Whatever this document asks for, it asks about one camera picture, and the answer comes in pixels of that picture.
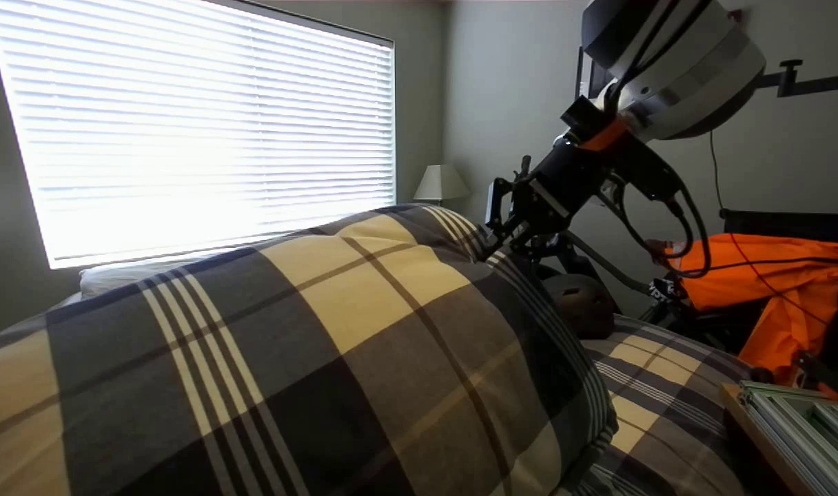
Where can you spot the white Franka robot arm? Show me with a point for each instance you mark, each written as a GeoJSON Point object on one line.
{"type": "Point", "coordinates": [684, 63]}

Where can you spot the orange jacket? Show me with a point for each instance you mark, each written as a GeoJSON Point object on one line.
{"type": "Point", "coordinates": [759, 272]}

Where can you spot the large plaid pillow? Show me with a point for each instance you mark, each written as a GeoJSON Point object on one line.
{"type": "Point", "coordinates": [298, 349]}

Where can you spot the black helmet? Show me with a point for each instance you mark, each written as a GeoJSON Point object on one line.
{"type": "Point", "coordinates": [586, 307]}

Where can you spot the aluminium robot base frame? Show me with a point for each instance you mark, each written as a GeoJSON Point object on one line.
{"type": "Point", "coordinates": [795, 431]}

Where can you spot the dark wooden furniture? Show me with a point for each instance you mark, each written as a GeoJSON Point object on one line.
{"type": "Point", "coordinates": [787, 223]}

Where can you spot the white table lamp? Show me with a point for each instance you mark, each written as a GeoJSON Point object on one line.
{"type": "Point", "coordinates": [438, 183]}

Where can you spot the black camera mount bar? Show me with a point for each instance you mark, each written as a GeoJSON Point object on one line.
{"type": "Point", "coordinates": [819, 84]}

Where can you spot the white window blinds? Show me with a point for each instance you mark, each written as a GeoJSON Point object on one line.
{"type": "Point", "coordinates": [208, 127]}

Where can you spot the flat plaid pillow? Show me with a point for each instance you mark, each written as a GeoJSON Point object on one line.
{"type": "Point", "coordinates": [663, 387]}

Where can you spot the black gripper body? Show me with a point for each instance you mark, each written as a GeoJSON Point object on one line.
{"type": "Point", "coordinates": [575, 181]}

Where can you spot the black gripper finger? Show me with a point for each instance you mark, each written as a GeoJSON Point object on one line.
{"type": "Point", "coordinates": [503, 203]}
{"type": "Point", "coordinates": [540, 245]}

